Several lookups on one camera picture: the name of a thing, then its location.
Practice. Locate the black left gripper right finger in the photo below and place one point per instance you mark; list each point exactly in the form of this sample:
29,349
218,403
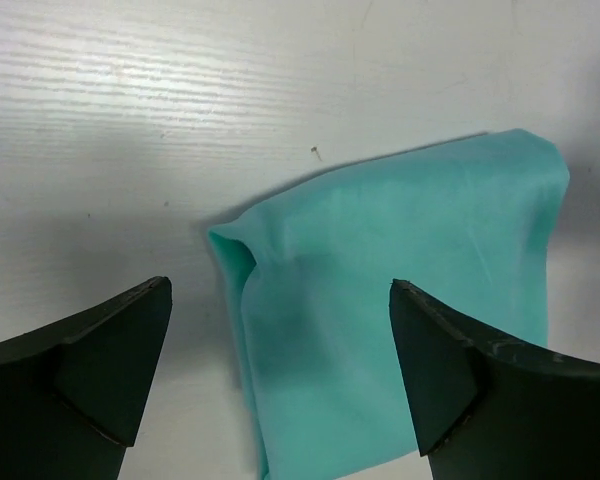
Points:
488,405

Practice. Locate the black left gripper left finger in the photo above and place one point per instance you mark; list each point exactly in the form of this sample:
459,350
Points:
73,392

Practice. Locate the teal green t-shirt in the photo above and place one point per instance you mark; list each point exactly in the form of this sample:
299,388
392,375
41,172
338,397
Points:
308,273

